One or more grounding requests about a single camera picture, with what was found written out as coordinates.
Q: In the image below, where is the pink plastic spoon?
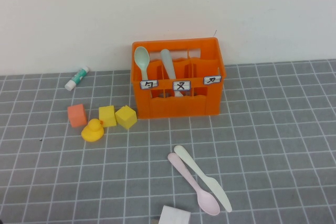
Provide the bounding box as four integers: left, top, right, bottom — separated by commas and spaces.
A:
167, 152, 221, 217

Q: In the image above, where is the orange foam cube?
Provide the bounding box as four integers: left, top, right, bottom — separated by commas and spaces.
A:
67, 103, 88, 128

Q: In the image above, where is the mint green plastic spoon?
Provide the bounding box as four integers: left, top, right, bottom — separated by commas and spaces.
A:
134, 46, 153, 99

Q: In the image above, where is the cream white plastic knife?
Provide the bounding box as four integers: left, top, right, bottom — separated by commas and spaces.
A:
173, 145, 233, 214

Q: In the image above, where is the yellow rubber duck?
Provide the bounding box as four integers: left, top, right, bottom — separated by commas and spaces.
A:
80, 118, 104, 143

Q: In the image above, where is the orange plastic cutlery holder crate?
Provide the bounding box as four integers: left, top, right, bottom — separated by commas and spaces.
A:
130, 37, 227, 119

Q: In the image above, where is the yellow foam cube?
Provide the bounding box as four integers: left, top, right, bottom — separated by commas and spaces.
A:
114, 104, 138, 131
98, 105, 117, 128

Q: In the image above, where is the grey plastic fork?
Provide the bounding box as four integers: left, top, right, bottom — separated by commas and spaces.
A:
160, 48, 184, 98

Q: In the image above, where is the white flat box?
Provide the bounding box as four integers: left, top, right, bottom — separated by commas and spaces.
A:
158, 205, 192, 224

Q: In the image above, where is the white green glue stick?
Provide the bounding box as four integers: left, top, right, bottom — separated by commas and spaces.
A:
65, 66, 90, 91

